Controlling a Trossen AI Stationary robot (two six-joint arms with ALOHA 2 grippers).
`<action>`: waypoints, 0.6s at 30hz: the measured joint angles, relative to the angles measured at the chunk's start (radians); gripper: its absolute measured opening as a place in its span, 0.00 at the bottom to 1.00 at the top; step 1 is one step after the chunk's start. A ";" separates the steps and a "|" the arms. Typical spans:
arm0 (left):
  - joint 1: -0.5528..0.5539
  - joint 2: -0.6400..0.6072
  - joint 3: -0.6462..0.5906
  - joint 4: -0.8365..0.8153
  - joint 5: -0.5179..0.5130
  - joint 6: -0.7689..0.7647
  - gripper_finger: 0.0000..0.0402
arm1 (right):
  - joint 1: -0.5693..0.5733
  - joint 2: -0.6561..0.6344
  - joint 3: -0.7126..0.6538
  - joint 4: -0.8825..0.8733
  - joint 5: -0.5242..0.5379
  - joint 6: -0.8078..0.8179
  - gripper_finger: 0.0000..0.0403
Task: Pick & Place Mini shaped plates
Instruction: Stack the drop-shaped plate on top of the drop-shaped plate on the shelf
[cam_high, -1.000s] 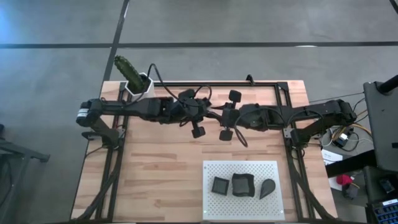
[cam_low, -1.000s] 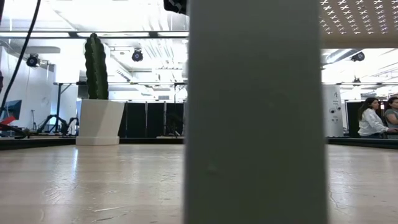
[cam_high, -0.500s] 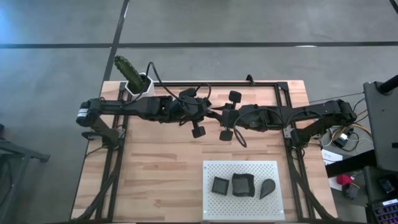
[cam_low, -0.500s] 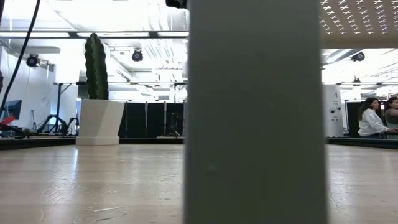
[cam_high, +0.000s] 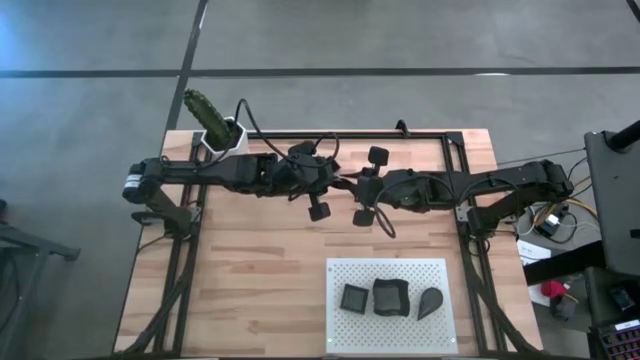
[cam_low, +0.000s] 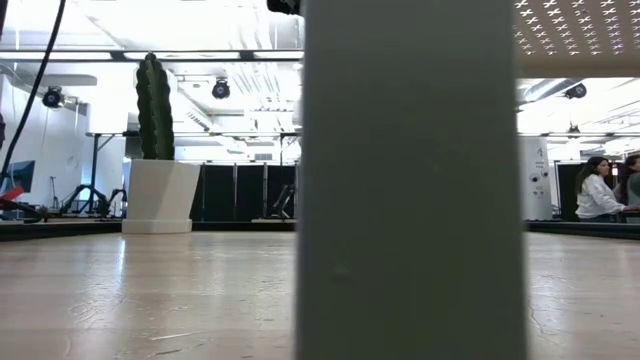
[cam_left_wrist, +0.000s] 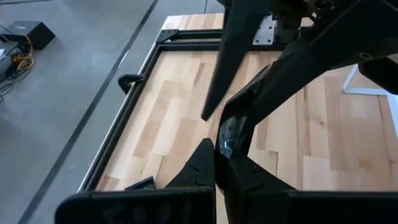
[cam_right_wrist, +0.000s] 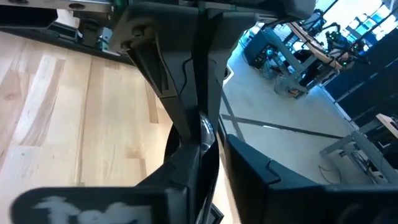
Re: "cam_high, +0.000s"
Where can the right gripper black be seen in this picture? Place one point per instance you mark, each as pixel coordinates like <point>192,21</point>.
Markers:
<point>372,187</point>

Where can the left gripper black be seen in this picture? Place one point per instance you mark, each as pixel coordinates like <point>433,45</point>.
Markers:
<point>305,175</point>

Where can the small black square plate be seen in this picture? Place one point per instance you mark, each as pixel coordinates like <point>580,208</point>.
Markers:
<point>354,299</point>

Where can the black wavy square plate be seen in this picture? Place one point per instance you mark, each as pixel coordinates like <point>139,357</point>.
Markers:
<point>390,297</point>

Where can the black teardrop mini plate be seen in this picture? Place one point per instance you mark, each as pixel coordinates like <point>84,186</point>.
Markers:
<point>430,302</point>

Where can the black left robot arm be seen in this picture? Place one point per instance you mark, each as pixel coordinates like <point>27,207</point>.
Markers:
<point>200,172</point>

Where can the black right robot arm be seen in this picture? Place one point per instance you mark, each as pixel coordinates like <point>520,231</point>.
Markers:
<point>500,177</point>

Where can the small black clamp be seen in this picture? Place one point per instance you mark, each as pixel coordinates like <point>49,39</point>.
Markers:
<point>401,128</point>

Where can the white faceted plant pot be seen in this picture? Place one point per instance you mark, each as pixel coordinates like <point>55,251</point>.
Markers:
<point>240,142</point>

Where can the tall green cactus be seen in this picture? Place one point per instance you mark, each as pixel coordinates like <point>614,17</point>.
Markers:
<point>205,112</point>

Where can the white perforated raised tray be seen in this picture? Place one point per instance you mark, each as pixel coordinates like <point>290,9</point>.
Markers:
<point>390,337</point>

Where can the white paper sheet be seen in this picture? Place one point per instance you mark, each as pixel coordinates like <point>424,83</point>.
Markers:
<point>532,251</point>
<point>536,296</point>

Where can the small grey electronics box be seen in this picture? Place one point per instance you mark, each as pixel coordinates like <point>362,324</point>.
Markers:
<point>550,222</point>

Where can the black floor beam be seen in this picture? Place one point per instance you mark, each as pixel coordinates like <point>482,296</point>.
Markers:
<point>560,264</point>

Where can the small red object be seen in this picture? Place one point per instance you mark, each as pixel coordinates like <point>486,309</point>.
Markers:
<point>552,289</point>

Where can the small grey object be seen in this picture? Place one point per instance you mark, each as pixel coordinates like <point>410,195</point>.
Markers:
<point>564,308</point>

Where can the dark grey equipment cabinet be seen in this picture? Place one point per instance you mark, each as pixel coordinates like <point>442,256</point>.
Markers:
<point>617,200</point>

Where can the black padded seat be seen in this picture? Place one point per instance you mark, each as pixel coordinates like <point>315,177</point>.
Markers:
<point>605,295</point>

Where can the black round pole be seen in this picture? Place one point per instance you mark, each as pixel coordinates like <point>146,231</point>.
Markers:
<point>627,137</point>

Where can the black metal stand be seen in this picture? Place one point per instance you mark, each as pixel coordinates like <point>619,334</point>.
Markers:
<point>45,246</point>

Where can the box of coloured parts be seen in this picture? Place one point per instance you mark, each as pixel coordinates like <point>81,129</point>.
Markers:
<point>620,342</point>

